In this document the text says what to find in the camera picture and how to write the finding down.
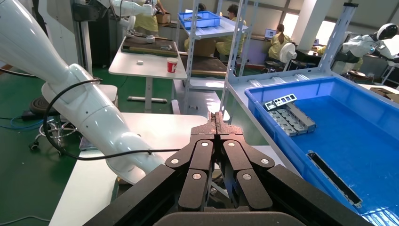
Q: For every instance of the chair base with casters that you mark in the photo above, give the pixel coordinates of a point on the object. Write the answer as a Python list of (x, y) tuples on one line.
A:
[(53, 134)]

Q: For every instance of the open laptop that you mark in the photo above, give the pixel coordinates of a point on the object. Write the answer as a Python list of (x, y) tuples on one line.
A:
[(270, 33)]

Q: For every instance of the grey background robot gripper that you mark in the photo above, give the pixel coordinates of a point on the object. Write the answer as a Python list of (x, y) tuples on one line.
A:
[(142, 38)]

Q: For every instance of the small cardboard box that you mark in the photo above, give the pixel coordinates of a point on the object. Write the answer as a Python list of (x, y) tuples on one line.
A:
[(163, 18)]

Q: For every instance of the seated person dark hair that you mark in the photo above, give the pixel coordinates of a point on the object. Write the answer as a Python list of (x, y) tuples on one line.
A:
[(202, 7)]

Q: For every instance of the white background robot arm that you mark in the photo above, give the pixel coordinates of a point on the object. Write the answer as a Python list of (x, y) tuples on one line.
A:
[(131, 7)]

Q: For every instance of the small blue plastic bin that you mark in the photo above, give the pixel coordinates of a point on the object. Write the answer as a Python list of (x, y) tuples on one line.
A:
[(199, 21)]

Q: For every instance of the dark cabinet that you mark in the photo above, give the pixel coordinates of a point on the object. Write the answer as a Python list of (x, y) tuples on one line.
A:
[(93, 34)]

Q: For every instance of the large blue plastic bin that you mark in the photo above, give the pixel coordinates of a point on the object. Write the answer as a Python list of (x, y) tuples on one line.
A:
[(358, 140)]

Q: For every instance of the silver metal I/O shield plate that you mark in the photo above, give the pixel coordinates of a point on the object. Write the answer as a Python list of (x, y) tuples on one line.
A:
[(335, 179), (269, 106)]

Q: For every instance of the white desk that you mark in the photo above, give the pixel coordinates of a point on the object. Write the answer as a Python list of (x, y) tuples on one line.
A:
[(149, 67)]

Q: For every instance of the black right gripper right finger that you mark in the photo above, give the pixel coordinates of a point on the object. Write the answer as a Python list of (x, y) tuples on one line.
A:
[(240, 162)]

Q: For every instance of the grey metal shelf rack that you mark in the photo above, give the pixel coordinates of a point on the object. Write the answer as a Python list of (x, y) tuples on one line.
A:
[(215, 31)]

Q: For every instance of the standing person yellow shirt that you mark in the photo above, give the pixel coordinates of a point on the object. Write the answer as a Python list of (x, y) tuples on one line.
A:
[(146, 23)]

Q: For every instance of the white humanoid black visor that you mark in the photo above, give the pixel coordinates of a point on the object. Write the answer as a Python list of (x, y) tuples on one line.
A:
[(361, 46)]

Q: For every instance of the black round stool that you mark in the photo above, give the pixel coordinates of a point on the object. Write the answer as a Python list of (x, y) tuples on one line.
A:
[(272, 65)]

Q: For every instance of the black cart shelf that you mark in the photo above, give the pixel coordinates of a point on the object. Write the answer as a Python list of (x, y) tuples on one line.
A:
[(205, 65)]

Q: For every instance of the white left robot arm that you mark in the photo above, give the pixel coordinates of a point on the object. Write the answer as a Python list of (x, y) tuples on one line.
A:
[(93, 115)]

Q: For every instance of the black round stool seat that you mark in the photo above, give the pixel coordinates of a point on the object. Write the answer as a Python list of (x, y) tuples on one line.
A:
[(40, 106)]

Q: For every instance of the seated person with ponytail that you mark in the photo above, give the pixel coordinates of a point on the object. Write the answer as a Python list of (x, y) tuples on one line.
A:
[(279, 45)]

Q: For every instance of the grey metal channel bracket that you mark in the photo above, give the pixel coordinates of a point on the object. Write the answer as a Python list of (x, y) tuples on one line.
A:
[(286, 123), (304, 120)]

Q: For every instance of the seated person with glasses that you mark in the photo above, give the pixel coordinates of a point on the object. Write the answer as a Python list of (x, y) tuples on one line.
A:
[(229, 46)]

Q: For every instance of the dark tray with tan rim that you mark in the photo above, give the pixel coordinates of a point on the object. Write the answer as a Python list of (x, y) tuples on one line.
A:
[(146, 50)]

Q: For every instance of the white round fan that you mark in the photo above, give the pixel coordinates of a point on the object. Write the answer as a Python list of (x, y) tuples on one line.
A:
[(286, 53)]

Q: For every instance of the black power adapter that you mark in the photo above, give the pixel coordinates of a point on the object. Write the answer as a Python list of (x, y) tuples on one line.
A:
[(31, 116)]

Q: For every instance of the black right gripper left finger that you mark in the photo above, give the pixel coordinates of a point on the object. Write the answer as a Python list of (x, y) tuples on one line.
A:
[(199, 162)]

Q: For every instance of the red paper cup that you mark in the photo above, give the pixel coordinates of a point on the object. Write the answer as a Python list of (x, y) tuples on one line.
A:
[(172, 65)]

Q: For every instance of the flat cardboard box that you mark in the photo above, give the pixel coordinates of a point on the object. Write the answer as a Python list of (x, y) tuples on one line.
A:
[(385, 93)]

